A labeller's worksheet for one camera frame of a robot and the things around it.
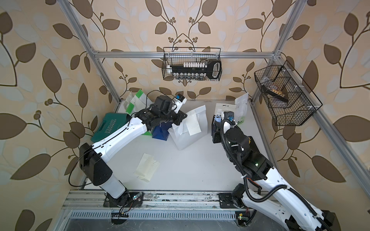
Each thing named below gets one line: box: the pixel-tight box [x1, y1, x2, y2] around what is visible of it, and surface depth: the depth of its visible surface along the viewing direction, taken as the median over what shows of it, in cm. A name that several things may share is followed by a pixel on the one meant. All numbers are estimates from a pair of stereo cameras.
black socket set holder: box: [166, 59, 223, 80], surface depth 86 cm
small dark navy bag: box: [123, 91, 135, 115], surface depth 87 cm
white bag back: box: [168, 104, 209, 151], surface depth 82 cm
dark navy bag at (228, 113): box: [223, 110, 235, 120], surface depth 52 cm
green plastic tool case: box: [90, 112, 130, 143], surface depth 101 cm
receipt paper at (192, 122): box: [185, 110, 202, 137], surface depth 82 cm
